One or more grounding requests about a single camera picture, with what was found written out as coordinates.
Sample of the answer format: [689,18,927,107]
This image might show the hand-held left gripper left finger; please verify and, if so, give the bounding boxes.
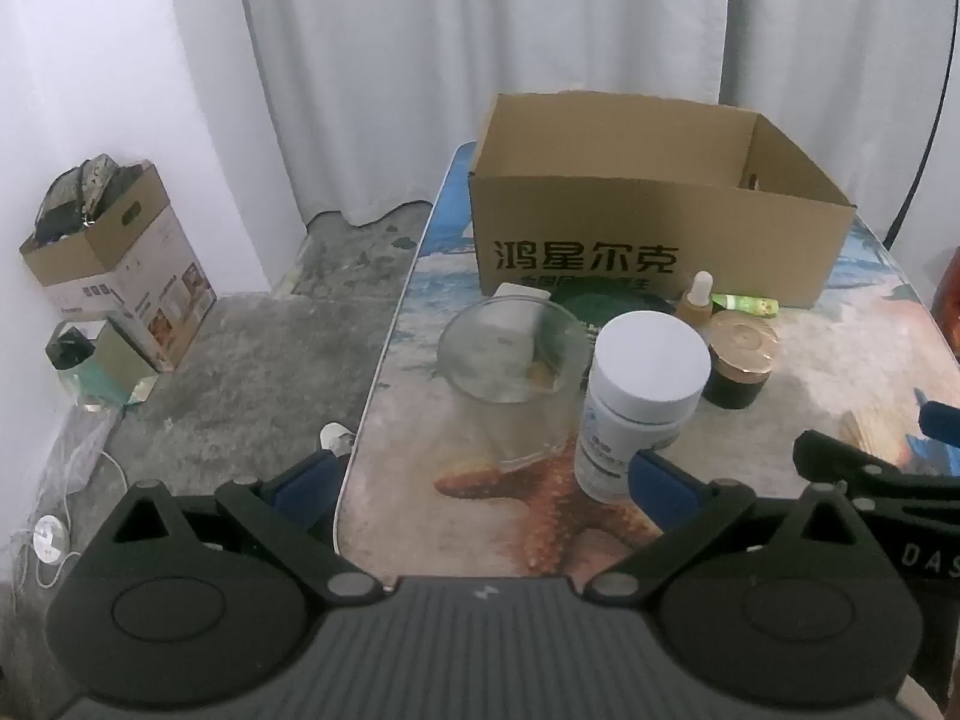
[97,451,382,605]

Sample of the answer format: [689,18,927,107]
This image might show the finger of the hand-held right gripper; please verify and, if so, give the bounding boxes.
[916,399,960,442]
[793,430,912,500]

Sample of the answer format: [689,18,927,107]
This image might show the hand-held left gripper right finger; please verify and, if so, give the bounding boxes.
[585,448,882,606]

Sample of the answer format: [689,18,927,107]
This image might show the white pill bottle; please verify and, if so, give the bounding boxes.
[574,311,712,505]

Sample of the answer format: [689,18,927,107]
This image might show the dark jar with gold lid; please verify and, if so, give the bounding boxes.
[703,311,781,410]

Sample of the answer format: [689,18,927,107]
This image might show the small dropper bottle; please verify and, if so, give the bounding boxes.
[675,270,722,342]

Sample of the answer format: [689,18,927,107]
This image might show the green tube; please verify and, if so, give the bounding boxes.
[712,292,779,317]

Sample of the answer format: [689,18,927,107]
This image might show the clear glass bowl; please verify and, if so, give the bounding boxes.
[437,296,593,470]

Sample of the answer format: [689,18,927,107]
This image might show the white card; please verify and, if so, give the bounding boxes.
[491,281,560,316]

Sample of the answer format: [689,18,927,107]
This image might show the large brown cardboard box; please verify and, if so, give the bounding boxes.
[466,92,857,310]

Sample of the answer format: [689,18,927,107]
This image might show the red mesh bag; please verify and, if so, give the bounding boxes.
[934,244,960,361]

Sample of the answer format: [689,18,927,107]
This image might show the printed cardboard box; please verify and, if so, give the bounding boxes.
[20,157,218,372]

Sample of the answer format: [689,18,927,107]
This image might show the round white adapter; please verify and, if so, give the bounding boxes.
[34,516,68,563]

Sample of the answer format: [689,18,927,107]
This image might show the dark crumpled bags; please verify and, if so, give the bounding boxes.
[36,154,145,242]

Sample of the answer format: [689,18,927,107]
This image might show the white curtain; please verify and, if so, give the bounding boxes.
[161,0,960,252]

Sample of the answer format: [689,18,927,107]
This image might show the white charger and cable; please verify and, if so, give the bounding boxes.
[11,450,130,593]

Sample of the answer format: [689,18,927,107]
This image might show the black cable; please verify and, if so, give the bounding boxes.
[883,0,957,248]

